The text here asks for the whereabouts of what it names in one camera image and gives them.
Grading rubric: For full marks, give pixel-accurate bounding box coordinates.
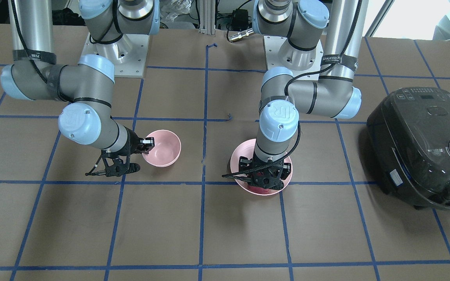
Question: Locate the red apple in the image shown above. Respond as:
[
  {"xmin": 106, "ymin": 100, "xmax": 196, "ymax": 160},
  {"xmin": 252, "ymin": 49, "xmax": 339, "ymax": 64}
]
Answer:
[{"xmin": 248, "ymin": 185, "xmax": 274, "ymax": 195}]

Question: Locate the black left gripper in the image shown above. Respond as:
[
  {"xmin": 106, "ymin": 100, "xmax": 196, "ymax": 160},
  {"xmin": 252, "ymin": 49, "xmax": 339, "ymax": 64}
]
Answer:
[{"xmin": 239, "ymin": 156, "xmax": 292, "ymax": 187}]

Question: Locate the dark grey rice cooker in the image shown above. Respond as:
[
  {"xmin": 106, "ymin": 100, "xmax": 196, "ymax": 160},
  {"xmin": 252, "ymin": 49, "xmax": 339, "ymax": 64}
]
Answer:
[{"xmin": 367, "ymin": 87, "xmax": 450, "ymax": 211}]

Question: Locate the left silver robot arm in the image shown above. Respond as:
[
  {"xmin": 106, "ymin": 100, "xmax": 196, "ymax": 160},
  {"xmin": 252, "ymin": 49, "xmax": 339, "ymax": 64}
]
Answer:
[{"xmin": 228, "ymin": 0, "xmax": 368, "ymax": 190}]

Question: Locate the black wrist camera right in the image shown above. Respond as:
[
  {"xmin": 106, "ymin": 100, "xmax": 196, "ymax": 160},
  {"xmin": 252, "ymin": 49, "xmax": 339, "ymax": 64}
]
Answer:
[{"xmin": 85, "ymin": 152, "xmax": 130, "ymax": 177}]

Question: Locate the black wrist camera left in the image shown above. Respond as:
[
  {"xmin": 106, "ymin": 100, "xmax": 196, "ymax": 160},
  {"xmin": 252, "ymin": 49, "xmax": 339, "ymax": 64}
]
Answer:
[{"xmin": 222, "ymin": 155, "xmax": 292, "ymax": 190}]

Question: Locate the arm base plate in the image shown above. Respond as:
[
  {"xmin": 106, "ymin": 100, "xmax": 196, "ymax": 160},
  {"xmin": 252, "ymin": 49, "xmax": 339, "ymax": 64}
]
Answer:
[
  {"xmin": 264, "ymin": 36, "xmax": 323, "ymax": 76},
  {"xmin": 81, "ymin": 34, "xmax": 150, "ymax": 78}
]

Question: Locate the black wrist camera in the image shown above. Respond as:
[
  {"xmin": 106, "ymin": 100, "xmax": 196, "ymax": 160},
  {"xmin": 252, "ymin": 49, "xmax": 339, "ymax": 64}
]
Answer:
[
  {"xmin": 222, "ymin": 155, "xmax": 292, "ymax": 190},
  {"xmin": 85, "ymin": 152, "xmax": 130, "ymax": 177}
]

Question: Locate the pink plate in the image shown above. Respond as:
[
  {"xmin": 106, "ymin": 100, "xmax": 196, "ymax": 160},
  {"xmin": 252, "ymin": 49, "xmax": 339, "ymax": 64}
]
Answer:
[{"xmin": 230, "ymin": 139, "xmax": 293, "ymax": 196}]

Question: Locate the aluminium frame post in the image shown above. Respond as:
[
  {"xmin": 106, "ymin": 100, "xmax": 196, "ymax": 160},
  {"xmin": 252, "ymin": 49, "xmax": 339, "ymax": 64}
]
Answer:
[{"xmin": 196, "ymin": 0, "xmax": 217, "ymax": 37}]

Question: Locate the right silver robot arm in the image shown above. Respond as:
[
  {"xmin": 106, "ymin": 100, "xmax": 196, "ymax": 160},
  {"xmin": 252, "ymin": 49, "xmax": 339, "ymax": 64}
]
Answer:
[{"xmin": 0, "ymin": 0, "xmax": 160, "ymax": 177}]

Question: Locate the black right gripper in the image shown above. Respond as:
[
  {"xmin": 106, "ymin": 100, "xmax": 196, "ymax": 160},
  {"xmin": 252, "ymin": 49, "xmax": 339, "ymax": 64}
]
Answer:
[{"xmin": 110, "ymin": 127, "xmax": 155, "ymax": 177}]

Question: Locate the pink bowl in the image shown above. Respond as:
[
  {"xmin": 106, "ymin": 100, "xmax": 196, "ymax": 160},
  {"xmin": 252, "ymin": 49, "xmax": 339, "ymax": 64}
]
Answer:
[{"xmin": 142, "ymin": 130, "xmax": 182, "ymax": 167}]

